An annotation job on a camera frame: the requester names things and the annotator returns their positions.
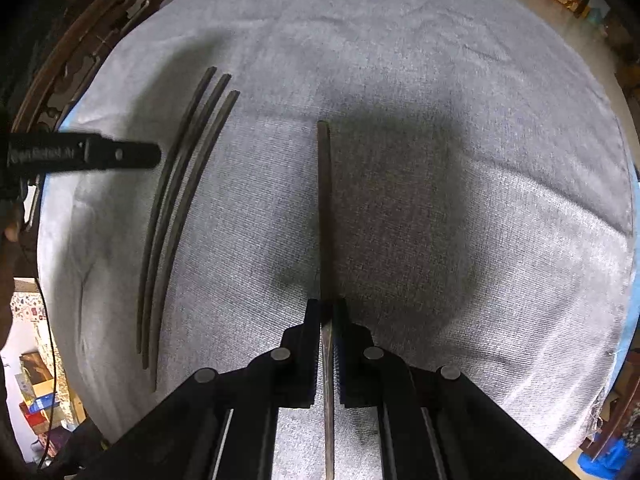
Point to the dark carved wooden chair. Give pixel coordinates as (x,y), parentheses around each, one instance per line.
(115,5)

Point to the person's left forearm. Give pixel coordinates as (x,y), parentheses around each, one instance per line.
(4,310)

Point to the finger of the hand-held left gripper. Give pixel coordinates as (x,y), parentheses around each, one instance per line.
(125,155)

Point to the bright blue cloth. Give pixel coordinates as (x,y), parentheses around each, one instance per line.
(610,460)

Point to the brown wooden chair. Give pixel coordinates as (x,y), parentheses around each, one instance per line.
(617,425)

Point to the dark wooden chopstick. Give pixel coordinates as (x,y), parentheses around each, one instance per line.
(200,85)
(324,210)
(226,110)
(214,95)

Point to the person's left hand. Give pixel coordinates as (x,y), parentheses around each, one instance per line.
(10,232)

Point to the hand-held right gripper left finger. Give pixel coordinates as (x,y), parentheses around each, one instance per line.
(312,360)

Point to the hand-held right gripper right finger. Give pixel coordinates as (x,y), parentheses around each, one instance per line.
(342,360)

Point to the grey woven table cloth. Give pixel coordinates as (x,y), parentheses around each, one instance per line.
(400,85)

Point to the light blue table cloth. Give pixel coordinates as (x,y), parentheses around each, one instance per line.
(630,320)

